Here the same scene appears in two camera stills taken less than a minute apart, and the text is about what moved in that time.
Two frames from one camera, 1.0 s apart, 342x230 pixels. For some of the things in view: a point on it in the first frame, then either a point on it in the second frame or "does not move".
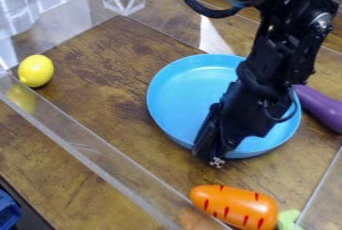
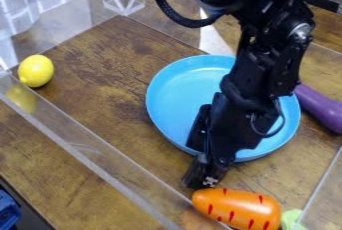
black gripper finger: x=217 y=143 to x=204 y=175
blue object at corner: x=11 y=211 does not move
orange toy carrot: x=244 y=209 does not move
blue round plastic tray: x=182 y=93 does not move
